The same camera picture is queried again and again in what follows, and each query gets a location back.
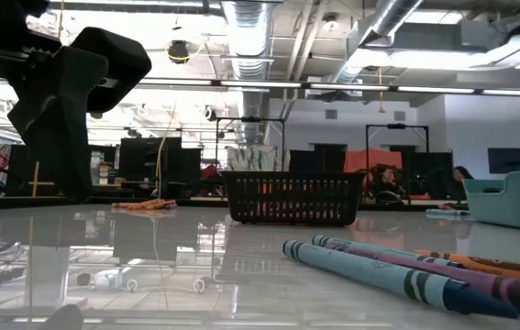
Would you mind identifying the silver ventilation duct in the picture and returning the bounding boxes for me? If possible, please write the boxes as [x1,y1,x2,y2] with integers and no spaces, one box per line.
[220,0,272,144]
[330,0,426,97]

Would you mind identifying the white patterned cloth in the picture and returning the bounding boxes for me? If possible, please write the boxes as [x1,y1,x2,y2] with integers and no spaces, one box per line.
[225,144,291,173]

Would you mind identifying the teal plastic bin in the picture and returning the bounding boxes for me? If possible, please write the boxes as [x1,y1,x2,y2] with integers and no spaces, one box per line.
[463,170,520,232]

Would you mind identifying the purple crayon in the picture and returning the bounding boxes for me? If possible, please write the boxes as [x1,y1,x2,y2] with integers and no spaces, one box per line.
[323,242,520,321]

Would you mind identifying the pale yellow hanging cable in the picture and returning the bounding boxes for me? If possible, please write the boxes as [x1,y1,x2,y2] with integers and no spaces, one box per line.
[155,98,178,199]

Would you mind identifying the orange partition cloth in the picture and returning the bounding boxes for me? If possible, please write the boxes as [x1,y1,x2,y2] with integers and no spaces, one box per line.
[343,148,404,182]

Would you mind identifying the black overhead camera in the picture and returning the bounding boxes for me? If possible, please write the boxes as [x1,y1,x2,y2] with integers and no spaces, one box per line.
[167,39,191,65]

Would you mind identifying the black partition panel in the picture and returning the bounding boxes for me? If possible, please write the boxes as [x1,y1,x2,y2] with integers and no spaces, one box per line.
[288,143,348,173]
[401,150,456,201]

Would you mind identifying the black computer monitor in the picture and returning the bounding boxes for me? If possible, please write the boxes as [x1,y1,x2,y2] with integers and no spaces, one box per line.
[487,147,520,175]

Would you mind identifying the long ceiling light strip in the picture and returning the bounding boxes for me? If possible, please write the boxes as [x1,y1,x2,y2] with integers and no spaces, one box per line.
[0,72,520,98]

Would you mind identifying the blue crayon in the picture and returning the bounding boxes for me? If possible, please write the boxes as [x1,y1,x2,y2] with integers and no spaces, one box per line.
[312,234,466,270]
[425,208,470,218]
[282,238,520,320]

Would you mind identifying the black partition wall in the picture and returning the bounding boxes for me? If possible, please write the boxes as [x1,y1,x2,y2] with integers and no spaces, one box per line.
[6,142,118,198]
[118,136,204,199]

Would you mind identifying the person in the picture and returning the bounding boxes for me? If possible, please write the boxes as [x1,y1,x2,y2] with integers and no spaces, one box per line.
[369,167,403,204]
[450,165,475,201]

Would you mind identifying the black slotted plastic basket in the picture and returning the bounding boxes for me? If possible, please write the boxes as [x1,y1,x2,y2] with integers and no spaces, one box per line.
[220,170,366,228]

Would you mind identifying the stacked cardboard boxes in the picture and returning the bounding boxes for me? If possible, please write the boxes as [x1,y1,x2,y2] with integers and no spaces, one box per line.
[89,149,118,185]

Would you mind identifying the black metal frame stand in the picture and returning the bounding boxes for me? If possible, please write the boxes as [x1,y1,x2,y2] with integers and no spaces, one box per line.
[364,122,430,175]
[215,116,287,173]

